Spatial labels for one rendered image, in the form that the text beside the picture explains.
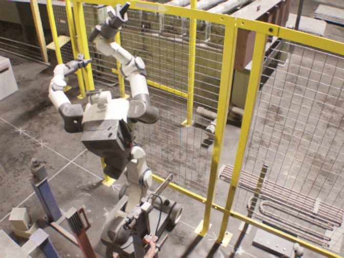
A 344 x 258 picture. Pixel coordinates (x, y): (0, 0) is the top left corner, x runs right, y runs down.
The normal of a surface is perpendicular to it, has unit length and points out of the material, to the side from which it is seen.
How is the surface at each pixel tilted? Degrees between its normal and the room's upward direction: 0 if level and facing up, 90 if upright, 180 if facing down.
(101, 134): 20
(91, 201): 0
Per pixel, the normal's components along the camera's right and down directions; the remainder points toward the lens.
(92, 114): -0.16, -0.55
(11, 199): 0.00, -0.78
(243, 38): -0.53, 0.53
